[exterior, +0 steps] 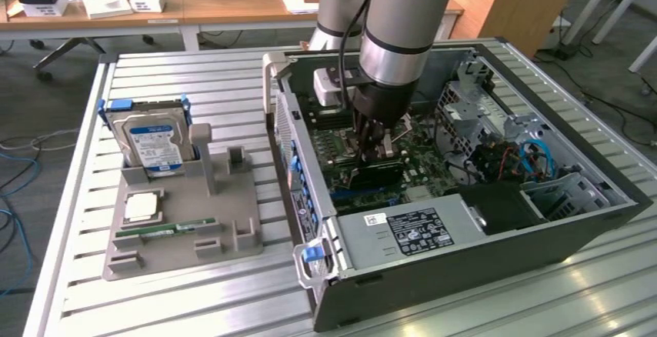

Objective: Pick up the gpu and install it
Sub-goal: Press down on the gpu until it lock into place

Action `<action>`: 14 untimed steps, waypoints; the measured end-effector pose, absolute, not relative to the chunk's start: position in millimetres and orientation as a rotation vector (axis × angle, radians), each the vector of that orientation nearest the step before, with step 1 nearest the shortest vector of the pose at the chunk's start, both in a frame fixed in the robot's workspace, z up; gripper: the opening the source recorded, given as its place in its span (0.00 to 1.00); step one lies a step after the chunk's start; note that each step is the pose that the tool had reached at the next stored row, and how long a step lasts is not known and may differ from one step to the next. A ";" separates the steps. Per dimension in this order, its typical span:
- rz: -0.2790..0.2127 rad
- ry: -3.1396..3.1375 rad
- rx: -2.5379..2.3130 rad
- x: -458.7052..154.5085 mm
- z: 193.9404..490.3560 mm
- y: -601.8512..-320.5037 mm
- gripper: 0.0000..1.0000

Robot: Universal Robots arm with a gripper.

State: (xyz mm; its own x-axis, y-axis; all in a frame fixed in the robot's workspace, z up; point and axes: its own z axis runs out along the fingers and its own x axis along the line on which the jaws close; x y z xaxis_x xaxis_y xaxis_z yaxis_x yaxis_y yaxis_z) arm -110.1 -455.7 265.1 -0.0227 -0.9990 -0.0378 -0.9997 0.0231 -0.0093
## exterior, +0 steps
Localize black Nvidia graphics card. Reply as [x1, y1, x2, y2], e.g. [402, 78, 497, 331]
[341, 162, 405, 191]

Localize metal socket cover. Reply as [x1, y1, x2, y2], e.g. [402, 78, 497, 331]
[393, 113, 415, 138]

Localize green RAM stick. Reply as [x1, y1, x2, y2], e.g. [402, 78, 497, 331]
[115, 217, 217, 239]

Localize blue disk caddy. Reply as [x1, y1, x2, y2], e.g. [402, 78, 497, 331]
[95, 96, 202, 161]

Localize wooden cabinet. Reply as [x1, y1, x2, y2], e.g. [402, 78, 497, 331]
[441, 0, 589, 57]

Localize red wire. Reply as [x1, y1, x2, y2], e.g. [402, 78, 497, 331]
[501, 146, 517, 179]

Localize hard disk with blue label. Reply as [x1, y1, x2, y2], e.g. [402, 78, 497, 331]
[110, 108, 202, 179]

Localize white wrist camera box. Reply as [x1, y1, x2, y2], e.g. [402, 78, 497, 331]
[313, 67, 361, 106]

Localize green Dell motherboard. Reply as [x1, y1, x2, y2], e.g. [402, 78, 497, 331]
[305, 94, 464, 217]

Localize wooden desk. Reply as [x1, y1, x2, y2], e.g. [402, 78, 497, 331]
[182, 0, 466, 52]
[0, 0, 186, 82]

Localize flat white box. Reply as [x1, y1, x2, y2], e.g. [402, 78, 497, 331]
[82, 0, 135, 20]

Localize black floor cable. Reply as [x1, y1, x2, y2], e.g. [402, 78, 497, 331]
[533, 2, 657, 145]

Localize blue floor cable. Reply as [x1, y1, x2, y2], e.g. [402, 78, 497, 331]
[0, 152, 42, 298]

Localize blue data wire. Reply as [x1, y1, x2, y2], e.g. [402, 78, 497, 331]
[517, 140, 562, 181]

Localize grey parts rack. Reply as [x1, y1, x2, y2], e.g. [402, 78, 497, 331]
[102, 121, 266, 282]

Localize black open PC case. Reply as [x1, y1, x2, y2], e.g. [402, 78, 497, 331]
[261, 42, 655, 333]

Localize silver angled disk bay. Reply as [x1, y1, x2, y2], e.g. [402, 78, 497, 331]
[521, 173, 612, 221]

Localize white box with printed label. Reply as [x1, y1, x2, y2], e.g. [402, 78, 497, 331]
[128, 0, 168, 14]

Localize CPU socket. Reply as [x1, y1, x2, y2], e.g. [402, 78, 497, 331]
[338, 127, 362, 158]

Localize white desk frame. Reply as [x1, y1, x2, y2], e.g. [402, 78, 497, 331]
[562, 0, 657, 45]

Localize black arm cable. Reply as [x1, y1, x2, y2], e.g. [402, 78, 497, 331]
[337, 0, 377, 112]

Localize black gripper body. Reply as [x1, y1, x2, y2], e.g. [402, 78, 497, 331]
[351, 76, 421, 128]

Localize white floor cable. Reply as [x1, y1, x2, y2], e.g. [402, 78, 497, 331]
[0, 127, 82, 152]

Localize silver CPU chip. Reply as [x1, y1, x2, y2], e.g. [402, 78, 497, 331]
[122, 193, 167, 225]

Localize white box with black device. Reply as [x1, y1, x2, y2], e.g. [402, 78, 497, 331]
[15, 0, 71, 18]

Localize grey power supply unit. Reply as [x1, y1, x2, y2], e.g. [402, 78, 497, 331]
[326, 194, 486, 276]

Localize silver chipset heatsink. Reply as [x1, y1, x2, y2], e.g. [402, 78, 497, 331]
[405, 186, 437, 202]

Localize perforated silver disk bay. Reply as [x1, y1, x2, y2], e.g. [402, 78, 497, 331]
[436, 81, 514, 161]

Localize black wire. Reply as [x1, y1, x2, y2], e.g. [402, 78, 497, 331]
[442, 148, 482, 184]

